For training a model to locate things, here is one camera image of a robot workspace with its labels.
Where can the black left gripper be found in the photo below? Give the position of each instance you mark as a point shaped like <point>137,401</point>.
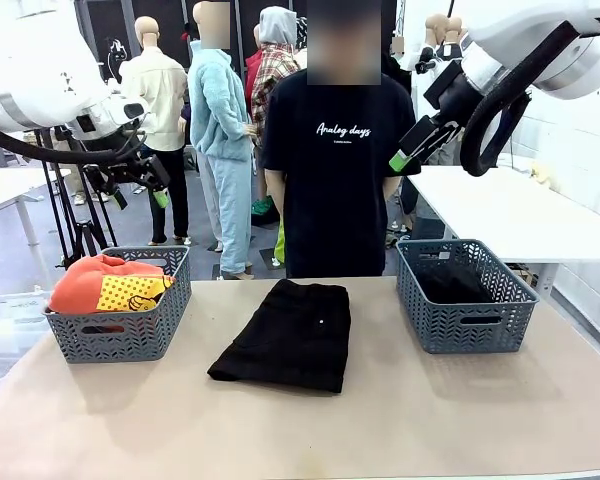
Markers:
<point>135,175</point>

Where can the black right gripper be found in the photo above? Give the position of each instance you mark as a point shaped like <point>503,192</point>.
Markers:
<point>425,137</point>

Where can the orange shirt with yellow print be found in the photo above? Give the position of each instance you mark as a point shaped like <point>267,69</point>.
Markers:
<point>95,285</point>

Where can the black trousers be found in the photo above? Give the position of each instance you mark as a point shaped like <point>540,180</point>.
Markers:
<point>452,285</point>

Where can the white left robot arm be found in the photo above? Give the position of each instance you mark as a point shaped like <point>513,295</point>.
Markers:
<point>35,75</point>

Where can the person's right forearm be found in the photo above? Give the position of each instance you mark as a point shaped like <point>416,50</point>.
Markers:
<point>275,192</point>

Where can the person's left forearm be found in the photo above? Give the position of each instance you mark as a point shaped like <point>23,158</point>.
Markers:
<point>391,185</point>

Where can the white coat mannequin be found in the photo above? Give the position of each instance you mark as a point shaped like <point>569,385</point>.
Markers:
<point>415,95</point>

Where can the black clothes mannequin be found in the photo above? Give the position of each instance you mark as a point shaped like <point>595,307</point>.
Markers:
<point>397,65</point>

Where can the person in black T-shirt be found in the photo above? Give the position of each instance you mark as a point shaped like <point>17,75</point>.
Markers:
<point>340,200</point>

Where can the light blue fleece mannequin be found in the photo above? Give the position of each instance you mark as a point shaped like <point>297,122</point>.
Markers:
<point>220,125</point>

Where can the cream shirt mannequin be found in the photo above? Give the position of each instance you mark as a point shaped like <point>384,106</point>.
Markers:
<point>165,90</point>

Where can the long white side table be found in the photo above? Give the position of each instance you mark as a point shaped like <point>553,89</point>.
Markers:
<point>510,220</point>

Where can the dark jacket mannequin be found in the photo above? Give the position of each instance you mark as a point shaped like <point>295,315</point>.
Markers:
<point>455,32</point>

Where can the pale yellow cloth lump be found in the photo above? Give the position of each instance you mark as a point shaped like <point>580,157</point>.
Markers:
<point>542,172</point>

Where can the white table beside tripod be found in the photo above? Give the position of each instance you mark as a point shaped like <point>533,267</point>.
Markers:
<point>5,187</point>

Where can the grey basket without label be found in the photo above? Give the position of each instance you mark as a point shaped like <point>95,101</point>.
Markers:
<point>125,335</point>

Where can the red top mannequin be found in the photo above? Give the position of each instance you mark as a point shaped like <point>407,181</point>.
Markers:
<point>250,75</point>

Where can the plaid shirt grey hood mannequin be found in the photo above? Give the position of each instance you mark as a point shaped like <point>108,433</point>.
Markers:
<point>275,60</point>

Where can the clear plastic storage box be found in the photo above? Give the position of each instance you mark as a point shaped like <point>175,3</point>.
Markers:
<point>10,320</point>

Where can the grey basket with label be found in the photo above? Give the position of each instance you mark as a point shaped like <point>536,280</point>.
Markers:
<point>470,327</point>

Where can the black folded shorts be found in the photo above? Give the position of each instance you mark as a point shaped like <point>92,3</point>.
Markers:
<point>290,340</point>

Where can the black camera tripod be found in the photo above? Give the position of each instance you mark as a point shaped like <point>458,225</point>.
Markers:
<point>72,235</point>

